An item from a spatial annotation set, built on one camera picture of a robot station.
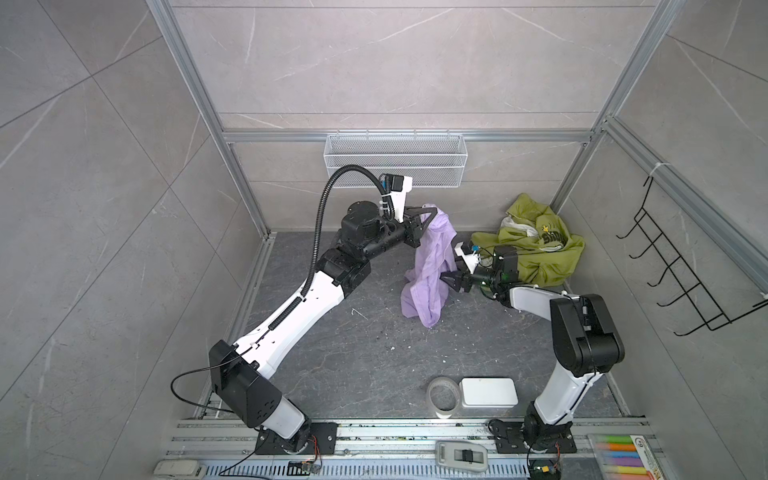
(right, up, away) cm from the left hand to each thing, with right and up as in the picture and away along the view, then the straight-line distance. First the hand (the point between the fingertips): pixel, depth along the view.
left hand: (436, 204), depth 63 cm
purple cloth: (-1, -22, +18) cm, 28 cm away
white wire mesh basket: (+4, +22, +38) cm, 44 cm away
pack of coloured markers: (+47, -59, +8) cm, 76 cm away
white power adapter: (-59, -60, +5) cm, 84 cm away
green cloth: (+44, -10, +38) cm, 60 cm away
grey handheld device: (+8, -58, +6) cm, 59 cm away
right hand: (+7, -14, +30) cm, 34 cm away
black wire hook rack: (+54, -23, -4) cm, 59 cm away
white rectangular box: (+17, -49, +18) cm, 55 cm away
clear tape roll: (+5, -50, +18) cm, 53 cm away
